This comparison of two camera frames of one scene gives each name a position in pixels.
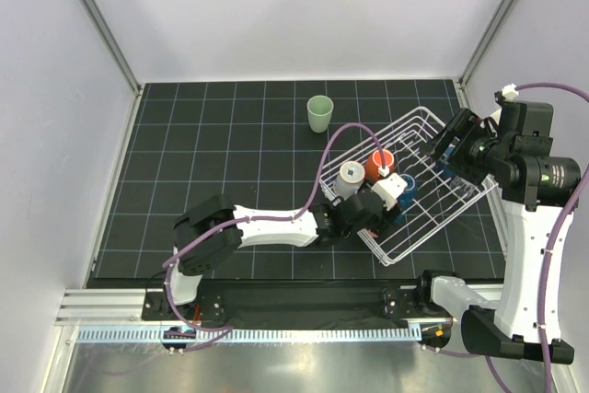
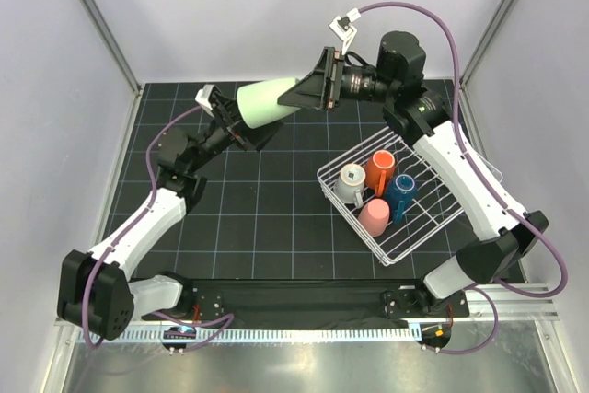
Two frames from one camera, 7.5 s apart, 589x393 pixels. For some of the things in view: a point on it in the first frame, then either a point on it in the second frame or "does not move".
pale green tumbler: x=319 y=109 to x=257 y=102
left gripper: x=384 y=222 to x=227 y=117
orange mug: x=374 y=163 does not move
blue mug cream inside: x=406 y=199 does not move
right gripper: x=466 y=125 to x=309 y=92
